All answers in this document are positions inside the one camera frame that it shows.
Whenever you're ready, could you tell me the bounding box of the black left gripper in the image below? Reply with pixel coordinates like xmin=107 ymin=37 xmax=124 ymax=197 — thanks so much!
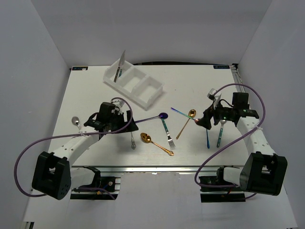
xmin=107 ymin=110 xmax=138 ymax=134

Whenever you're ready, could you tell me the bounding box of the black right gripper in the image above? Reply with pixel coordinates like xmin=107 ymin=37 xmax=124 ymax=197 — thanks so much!
xmin=196 ymin=99 xmax=234 ymax=130

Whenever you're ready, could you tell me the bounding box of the ornate silver fork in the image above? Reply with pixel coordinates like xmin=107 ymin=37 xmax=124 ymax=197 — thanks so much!
xmin=131 ymin=132 xmax=136 ymax=150

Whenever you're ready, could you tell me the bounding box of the dark handled steak knife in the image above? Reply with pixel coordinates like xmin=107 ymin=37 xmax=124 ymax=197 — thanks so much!
xmin=114 ymin=51 xmax=125 ymax=82

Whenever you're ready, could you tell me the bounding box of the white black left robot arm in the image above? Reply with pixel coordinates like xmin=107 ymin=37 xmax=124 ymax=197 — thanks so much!
xmin=32 ymin=97 xmax=139 ymax=200

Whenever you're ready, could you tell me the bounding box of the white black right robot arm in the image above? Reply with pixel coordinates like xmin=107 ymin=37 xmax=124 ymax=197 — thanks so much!
xmin=195 ymin=93 xmax=288 ymax=196

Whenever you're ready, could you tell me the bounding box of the rainbow iridescent spoon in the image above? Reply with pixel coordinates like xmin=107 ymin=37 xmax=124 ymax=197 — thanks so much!
xmin=171 ymin=107 xmax=199 ymax=123

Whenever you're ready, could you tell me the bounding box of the slim gold spoon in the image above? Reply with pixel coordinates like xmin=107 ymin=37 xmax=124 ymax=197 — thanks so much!
xmin=176 ymin=109 xmax=196 ymax=140

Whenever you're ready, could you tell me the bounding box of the ornate gold spoon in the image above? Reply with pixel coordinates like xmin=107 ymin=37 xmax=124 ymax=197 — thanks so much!
xmin=140 ymin=133 xmax=174 ymax=156

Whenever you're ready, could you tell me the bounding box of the blue iridescent fork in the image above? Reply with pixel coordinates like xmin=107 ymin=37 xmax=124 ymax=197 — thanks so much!
xmin=206 ymin=129 xmax=210 ymax=149

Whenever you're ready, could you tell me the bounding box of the purple blue iridescent spoon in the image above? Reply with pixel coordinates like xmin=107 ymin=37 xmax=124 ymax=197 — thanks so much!
xmin=135 ymin=113 xmax=168 ymax=123

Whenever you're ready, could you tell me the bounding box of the white three-compartment plastic tray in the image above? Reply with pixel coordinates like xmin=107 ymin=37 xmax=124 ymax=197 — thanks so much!
xmin=103 ymin=60 xmax=164 ymax=111

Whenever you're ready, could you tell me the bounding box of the right blue corner label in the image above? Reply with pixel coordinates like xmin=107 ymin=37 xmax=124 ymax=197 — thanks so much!
xmin=213 ymin=65 xmax=230 ymax=69

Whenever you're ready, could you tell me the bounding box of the blue corner label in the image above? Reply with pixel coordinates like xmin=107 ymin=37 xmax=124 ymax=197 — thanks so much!
xmin=71 ymin=66 xmax=88 ymax=71
xmin=213 ymin=65 xmax=230 ymax=69

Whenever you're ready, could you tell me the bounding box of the left blue corner label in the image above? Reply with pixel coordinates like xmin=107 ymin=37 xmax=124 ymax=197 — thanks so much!
xmin=71 ymin=66 xmax=88 ymax=71

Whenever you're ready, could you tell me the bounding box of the teal handled silver spoon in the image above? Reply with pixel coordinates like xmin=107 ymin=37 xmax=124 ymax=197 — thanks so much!
xmin=216 ymin=120 xmax=226 ymax=148

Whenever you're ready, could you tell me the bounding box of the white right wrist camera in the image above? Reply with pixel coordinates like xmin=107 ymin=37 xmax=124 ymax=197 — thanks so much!
xmin=207 ymin=88 xmax=222 ymax=109

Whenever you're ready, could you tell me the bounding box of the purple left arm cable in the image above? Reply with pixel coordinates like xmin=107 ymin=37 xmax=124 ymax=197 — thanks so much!
xmin=13 ymin=96 xmax=133 ymax=200

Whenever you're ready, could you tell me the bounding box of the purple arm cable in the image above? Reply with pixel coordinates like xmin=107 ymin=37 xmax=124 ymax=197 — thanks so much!
xmin=13 ymin=96 xmax=133 ymax=200
xmin=194 ymin=83 xmax=266 ymax=200

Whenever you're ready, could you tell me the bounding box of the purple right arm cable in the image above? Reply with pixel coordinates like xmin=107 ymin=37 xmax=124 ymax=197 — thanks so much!
xmin=194 ymin=83 xmax=266 ymax=200

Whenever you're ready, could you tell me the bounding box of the teal handled silver fork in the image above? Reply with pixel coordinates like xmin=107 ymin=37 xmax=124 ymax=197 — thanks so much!
xmin=161 ymin=118 xmax=175 ymax=149

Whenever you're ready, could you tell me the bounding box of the pink handled silver spoon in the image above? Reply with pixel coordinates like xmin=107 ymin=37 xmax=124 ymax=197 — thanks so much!
xmin=71 ymin=116 xmax=81 ymax=130

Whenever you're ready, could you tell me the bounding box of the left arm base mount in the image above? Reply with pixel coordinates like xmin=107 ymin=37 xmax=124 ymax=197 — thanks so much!
xmin=71 ymin=166 xmax=119 ymax=200

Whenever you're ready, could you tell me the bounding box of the aluminium table frame rail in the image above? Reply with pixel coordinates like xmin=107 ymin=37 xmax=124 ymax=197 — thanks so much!
xmin=230 ymin=63 xmax=270 ymax=171

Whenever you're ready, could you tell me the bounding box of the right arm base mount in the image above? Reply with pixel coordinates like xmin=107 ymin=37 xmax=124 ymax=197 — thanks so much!
xmin=199 ymin=171 xmax=245 ymax=203

